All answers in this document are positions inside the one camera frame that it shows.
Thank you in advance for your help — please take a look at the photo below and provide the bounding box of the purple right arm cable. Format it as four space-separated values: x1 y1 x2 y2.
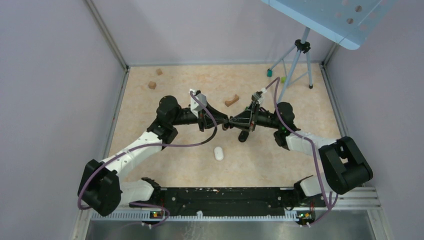
264 77 339 228

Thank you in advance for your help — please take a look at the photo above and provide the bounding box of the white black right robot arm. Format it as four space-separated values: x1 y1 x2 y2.
229 102 374 206

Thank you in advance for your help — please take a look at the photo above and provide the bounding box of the small tan wooden cube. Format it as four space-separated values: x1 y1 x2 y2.
156 68 163 76

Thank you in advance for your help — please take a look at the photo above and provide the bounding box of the light blue perforated panel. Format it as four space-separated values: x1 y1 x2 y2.
262 0 396 50

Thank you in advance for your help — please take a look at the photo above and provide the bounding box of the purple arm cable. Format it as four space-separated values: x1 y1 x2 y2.
264 77 339 228
77 90 219 229

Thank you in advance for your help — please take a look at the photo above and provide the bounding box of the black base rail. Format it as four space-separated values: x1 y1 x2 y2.
129 186 327 218

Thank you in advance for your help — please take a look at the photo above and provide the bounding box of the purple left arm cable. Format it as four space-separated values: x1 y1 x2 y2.
77 90 219 229

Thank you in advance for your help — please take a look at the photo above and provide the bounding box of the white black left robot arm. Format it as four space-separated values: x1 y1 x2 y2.
77 90 229 216

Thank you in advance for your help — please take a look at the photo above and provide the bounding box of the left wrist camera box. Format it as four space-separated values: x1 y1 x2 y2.
189 89 208 119

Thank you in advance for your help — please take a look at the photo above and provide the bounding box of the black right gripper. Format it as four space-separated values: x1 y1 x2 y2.
229 101 281 132

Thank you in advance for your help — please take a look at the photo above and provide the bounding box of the brown wooden arch block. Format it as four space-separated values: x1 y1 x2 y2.
224 94 240 107

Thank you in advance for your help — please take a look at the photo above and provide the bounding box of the black earbud charging case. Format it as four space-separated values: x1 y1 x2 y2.
238 131 250 143

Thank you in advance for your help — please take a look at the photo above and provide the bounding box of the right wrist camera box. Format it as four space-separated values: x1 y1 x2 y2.
251 87 267 106

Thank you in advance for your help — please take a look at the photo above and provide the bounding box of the white earbud charging case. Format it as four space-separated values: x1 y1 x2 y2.
213 146 224 161

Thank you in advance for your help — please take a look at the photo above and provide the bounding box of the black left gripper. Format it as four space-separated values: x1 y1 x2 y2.
170 100 228 132

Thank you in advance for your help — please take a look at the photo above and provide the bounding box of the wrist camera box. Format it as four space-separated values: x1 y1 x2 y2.
189 89 208 119
251 87 267 106

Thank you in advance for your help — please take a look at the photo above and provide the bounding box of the grey tripod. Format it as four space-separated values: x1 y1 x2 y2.
267 27 314 103

